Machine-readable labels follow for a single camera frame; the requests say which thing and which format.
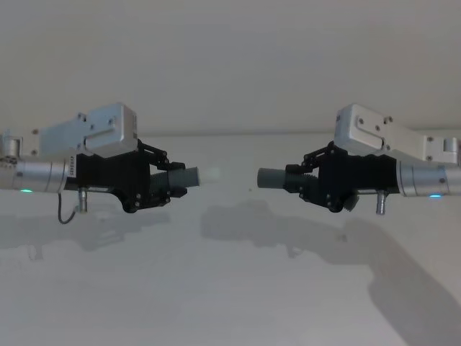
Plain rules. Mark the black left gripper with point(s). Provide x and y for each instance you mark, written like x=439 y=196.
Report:
x=108 y=173

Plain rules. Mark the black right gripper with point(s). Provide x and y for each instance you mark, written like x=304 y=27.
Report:
x=360 y=174

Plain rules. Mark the grey threaded plastic tube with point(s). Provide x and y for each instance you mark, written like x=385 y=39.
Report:
x=270 y=177

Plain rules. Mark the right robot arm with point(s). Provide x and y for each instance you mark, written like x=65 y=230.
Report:
x=389 y=137

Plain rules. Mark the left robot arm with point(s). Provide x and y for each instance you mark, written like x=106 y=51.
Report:
x=108 y=129

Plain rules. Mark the small silver plug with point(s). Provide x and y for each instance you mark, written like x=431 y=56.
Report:
x=381 y=203

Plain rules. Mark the white table cloth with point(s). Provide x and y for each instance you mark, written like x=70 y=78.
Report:
x=230 y=274

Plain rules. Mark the white curtain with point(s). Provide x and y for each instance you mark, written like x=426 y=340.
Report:
x=230 y=61

